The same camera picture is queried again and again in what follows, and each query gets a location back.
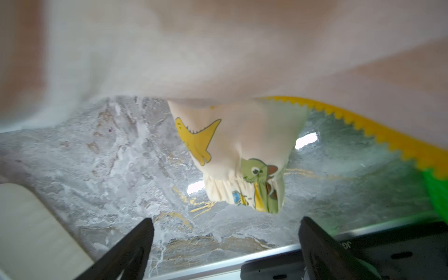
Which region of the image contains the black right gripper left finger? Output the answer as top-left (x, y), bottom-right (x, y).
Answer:
top-left (76, 218), bottom-right (155, 280)

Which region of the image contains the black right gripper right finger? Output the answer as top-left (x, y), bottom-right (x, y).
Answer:
top-left (299, 217), bottom-right (381, 280)

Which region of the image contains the yellow dinosaur print jacket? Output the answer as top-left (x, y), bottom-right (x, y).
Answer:
top-left (1, 1), bottom-right (448, 214)

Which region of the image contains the white plastic tray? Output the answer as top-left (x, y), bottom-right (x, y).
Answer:
top-left (1, 183), bottom-right (94, 280)

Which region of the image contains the green plastic basket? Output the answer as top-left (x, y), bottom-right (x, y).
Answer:
top-left (422, 170), bottom-right (448, 224)

